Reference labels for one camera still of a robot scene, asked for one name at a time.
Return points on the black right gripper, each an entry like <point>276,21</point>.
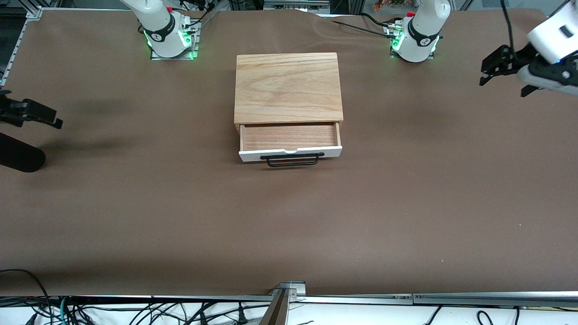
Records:
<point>12,110</point>

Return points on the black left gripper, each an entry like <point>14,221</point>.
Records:
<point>513,60</point>

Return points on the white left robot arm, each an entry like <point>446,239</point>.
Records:
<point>424,27</point>

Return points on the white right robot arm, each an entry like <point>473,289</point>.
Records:
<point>158,27</point>

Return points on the wooden drawer cabinet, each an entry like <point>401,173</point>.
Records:
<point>289,85</point>

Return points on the black foam cylinder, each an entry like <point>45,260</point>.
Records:
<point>18,155</point>

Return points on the grey metal box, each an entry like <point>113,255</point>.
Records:
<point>295,5</point>

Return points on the brown table cloth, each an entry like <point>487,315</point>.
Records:
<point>289,216</point>

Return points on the perforated aluminium side rail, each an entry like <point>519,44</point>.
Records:
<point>16,49</point>

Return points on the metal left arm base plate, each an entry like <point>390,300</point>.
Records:
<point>393,55</point>

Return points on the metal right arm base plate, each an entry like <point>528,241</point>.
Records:
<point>174,58</point>

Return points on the aluminium table edge rail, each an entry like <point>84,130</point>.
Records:
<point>451,299</point>

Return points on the aluminium centre post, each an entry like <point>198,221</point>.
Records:
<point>282,307</point>

